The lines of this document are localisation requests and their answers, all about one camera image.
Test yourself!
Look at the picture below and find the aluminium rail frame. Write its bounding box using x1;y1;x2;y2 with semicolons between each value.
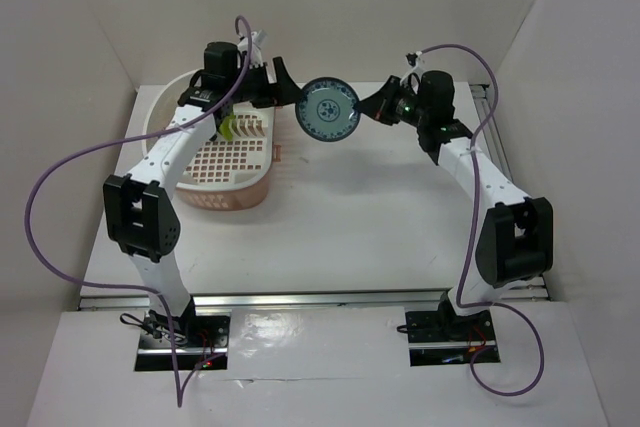
77;81;551;311

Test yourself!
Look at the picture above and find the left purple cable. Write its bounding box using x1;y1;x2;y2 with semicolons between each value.
23;15;251;407

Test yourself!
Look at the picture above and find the white pink dish rack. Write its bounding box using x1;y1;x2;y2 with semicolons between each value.
129;72;279;211

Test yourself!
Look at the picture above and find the blue white patterned plate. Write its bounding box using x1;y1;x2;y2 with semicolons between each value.
295;77;360;143

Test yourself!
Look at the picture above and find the green plate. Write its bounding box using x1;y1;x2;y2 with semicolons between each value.
218;114;236;142

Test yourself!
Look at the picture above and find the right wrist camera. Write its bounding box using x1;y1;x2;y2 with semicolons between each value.
401;51;426;84

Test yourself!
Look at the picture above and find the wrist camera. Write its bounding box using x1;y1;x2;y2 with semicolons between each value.
401;51;426;84
250;30;267;67

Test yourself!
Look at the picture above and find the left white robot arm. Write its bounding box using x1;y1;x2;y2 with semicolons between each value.
103;32;302;346

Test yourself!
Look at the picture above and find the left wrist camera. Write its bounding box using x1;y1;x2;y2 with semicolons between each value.
250;30;267;67

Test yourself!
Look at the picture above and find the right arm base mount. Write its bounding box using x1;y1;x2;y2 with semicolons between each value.
396;311;501;367

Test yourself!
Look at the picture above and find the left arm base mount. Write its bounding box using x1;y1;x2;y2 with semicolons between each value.
119;313;231;372

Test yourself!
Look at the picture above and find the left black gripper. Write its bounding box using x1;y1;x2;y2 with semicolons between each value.
226;56;306;109

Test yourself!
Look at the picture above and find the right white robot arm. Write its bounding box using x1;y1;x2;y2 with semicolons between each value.
354;71;553;340

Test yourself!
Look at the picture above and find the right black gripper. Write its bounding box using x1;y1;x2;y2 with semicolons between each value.
354;76;429;128

